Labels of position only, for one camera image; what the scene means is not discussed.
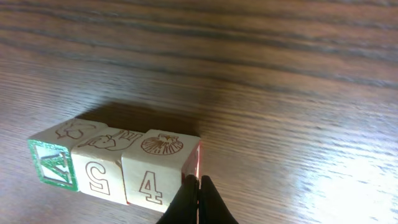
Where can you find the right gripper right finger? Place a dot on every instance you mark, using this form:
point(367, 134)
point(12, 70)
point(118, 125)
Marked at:
point(212, 209)

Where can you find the wooden block number 4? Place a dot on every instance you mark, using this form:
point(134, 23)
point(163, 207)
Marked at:
point(155, 166)

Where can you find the blue sided wooden block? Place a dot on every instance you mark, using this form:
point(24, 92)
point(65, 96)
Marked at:
point(97, 163)

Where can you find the green V block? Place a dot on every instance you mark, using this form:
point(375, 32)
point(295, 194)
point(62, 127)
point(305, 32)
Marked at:
point(51, 151)

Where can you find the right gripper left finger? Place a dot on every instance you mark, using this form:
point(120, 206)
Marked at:
point(184, 207)

